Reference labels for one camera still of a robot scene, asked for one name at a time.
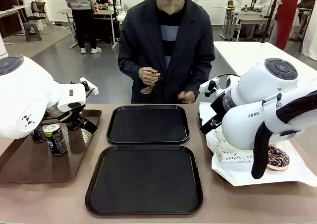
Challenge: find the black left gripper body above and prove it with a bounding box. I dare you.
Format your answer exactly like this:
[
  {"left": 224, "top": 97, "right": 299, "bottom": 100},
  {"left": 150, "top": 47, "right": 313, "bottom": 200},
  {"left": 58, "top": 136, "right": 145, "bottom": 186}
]
[{"left": 58, "top": 102, "right": 87, "bottom": 126}]

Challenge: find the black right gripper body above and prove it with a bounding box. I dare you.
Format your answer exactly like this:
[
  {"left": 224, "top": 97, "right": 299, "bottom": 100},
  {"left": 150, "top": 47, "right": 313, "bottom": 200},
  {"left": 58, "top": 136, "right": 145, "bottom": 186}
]
[{"left": 209, "top": 92, "right": 226, "bottom": 122}]

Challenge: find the dark brown wrapper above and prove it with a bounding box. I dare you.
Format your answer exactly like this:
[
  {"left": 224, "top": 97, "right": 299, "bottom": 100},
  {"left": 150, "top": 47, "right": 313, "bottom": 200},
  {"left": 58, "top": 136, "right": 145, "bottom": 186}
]
[{"left": 140, "top": 70, "right": 164, "bottom": 95}]

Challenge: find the person's left forearm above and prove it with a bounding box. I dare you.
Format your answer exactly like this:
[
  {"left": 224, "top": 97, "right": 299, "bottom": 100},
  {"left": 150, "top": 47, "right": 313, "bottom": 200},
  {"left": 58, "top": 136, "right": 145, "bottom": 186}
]
[{"left": 188, "top": 53, "right": 215, "bottom": 98}]

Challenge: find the person's right forearm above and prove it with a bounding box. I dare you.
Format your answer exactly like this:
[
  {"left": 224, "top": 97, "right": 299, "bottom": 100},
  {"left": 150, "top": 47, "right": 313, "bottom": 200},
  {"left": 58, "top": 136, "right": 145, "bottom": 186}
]
[{"left": 117, "top": 48, "right": 147, "bottom": 86}]

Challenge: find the person's left hand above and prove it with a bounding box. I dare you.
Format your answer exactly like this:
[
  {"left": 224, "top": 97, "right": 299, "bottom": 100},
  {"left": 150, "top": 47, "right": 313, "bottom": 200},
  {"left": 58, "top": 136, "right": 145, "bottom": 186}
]
[{"left": 178, "top": 91, "right": 197, "bottom": 104}]

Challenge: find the person's right hand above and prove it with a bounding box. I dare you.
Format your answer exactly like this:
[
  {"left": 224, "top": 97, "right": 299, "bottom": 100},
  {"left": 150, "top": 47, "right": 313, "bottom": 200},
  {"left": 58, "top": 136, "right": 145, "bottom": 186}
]
[{"left": 138, "top": 66, "right": 162, "bottom": 86}]

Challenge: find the white paper sheet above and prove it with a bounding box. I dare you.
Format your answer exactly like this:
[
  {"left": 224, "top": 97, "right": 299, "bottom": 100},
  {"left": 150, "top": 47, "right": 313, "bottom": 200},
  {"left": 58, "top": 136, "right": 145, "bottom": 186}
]
[{"left": 197, "top": 102, "right": 317, "bottom": 187}]

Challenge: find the white side table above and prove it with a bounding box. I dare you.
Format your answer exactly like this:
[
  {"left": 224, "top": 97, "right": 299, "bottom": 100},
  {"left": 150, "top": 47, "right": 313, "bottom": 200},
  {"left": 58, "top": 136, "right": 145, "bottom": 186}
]
[{"left": 213, "top": 41, "right": 317, "bottom": 86}]

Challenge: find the small black square tray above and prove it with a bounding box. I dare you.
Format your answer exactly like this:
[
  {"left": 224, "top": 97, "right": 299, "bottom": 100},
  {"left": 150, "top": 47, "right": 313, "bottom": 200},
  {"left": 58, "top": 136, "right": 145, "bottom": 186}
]
[{"left": 106, "top": 105, "right": 190, "bottom": 145}]

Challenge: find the brown plastic tray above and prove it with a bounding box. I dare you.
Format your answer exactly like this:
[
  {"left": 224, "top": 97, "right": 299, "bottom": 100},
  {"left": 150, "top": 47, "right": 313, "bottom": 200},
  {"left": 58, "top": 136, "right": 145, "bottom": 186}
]
[{"left": 0, "top": 109, "right": 103, "bottom": 184}]

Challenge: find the chocolate sprinkled donut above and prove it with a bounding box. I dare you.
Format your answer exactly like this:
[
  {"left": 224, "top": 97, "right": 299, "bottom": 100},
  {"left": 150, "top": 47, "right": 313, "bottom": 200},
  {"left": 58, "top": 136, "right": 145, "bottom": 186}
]
[{"left": 265, "top": 145, "right": 290, "bottom": 171}]

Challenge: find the large black square tray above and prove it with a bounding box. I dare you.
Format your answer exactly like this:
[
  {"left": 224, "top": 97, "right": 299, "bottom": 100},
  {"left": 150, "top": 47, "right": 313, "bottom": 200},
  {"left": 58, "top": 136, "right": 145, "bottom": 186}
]
[{"left": 85, "top": 144, "right": 204, "bottom": 216}]

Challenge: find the background white workbench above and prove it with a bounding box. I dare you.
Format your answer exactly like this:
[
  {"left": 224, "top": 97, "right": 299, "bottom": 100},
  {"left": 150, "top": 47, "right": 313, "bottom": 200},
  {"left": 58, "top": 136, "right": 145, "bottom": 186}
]
[{"left": 219, "top": 5, "right": 276, "bottom": 42}]

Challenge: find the gray step stool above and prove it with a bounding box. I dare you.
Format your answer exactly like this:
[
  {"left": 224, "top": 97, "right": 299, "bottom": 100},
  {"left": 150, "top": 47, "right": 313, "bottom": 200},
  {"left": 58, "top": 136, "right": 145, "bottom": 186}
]
[{"left": 23, "top": 21, "right": 43, "bottom": 42}]

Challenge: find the person in dark blazer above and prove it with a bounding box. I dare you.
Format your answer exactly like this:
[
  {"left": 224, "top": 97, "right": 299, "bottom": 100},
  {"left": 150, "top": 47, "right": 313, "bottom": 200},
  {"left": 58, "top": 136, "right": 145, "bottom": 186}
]
[{"left": 117, "top": 0, "right": 215, "bottom": 105}]

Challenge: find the person in gray sweater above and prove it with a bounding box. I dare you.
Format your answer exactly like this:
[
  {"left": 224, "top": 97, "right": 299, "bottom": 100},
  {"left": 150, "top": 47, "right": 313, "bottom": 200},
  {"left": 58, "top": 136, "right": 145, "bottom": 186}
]
[{"left": 61, "top": 0, "right": 103, "bottom": 55}]

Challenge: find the black stand pole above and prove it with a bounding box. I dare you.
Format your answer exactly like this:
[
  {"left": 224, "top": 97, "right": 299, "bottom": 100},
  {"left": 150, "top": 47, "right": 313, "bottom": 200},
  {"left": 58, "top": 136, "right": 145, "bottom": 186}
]
[{"left": 260, "top": 0, "right": 283, "bottom": 44}]

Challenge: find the background desk with white legs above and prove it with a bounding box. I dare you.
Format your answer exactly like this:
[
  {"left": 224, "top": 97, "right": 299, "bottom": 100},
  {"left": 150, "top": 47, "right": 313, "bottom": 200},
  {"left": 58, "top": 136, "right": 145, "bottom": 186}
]
[{"left": 57, "top": 7, "right": 122, "bottom": 50}]

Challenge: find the beige face mask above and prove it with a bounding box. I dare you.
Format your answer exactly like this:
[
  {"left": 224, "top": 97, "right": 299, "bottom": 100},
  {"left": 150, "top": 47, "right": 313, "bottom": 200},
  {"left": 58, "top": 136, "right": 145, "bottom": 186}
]
[{"left": 154, "top": 0, "right": 186, "bottom": 15}]

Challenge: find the black office chair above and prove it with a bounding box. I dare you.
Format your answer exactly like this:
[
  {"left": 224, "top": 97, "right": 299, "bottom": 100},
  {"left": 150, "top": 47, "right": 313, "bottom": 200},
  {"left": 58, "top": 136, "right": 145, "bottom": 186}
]
[{"left": 25, "top": 1, "right": 54, "bottom": 35}]

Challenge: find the person in red apron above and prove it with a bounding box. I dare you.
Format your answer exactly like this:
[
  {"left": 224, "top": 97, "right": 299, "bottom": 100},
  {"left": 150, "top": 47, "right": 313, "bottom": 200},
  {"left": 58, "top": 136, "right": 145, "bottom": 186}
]
[{"left": 271, "top": 0, "right": 301, "bottom": 51}]

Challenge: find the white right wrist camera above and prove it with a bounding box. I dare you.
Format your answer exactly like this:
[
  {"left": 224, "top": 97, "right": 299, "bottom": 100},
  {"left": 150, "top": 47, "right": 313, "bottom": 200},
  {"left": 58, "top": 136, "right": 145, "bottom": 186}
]
[{"left": 199, "top": 77, "right": 220, "bottom": 97}]

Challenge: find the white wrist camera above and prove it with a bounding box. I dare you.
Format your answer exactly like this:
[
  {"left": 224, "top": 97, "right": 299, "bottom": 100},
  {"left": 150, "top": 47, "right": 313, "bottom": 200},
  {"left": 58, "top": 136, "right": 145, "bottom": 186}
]
[
  {"left": 199, "top": 77, "right": 220, "bottom": 97},
  {"left": 79, "top": 77, "right": 99, "bottom": 96}
]

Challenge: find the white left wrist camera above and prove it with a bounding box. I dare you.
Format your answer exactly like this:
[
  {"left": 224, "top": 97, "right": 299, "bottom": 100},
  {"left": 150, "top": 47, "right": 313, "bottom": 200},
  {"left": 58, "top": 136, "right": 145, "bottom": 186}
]
[{"left": 79, "top": 77, "right": 99, "bottom": 96}]

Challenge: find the black cable sleeve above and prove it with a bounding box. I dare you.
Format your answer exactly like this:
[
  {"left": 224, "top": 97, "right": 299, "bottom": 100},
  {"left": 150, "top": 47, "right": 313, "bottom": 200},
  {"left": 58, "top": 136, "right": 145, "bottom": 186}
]
[{"left": 251, "top": 90, "right": 317, "bottom": 180}]

